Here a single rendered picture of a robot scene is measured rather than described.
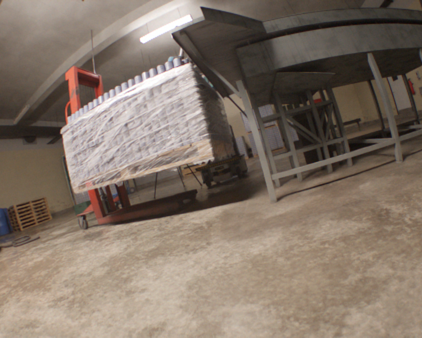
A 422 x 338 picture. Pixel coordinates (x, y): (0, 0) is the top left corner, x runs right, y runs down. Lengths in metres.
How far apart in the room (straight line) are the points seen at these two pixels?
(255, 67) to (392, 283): 1.26
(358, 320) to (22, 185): 10.20
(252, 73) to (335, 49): 0.61
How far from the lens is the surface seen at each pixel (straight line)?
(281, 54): 1.38
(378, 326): 0.46
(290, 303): 0.52
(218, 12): 1.23
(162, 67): 1.56
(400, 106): 9.21
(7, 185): 9.87
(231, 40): 1.37
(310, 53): 1.43
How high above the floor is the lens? 0.37
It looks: 2 degrees down
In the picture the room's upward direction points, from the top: 16 degrees counter-clockwise
